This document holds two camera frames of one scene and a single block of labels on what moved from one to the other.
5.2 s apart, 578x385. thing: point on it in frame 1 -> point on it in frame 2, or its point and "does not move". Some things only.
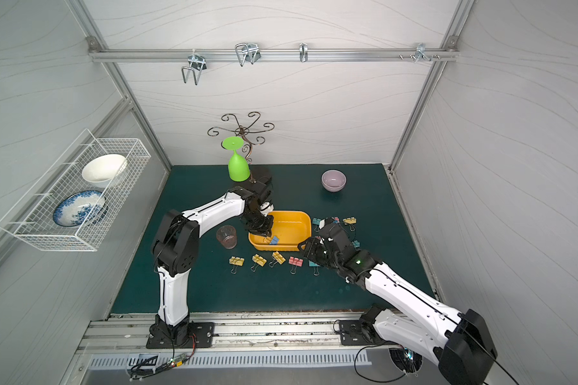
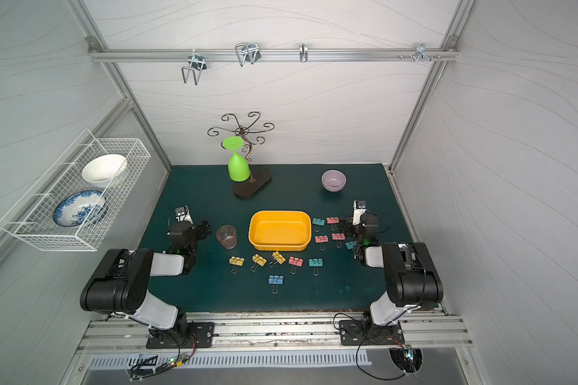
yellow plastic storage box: [289, 229] does not move
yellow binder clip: [235, 261] does not move
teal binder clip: [315, 265] does not move
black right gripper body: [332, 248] -> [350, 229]
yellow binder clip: [258, 261] does not move
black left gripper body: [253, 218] -> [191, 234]
